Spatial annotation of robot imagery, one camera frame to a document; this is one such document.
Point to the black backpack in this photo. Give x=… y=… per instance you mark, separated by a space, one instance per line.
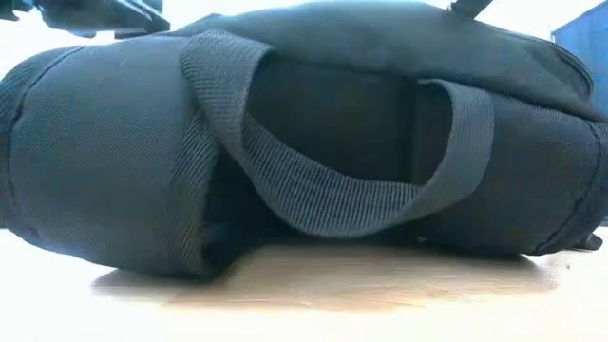
x=119 y=157

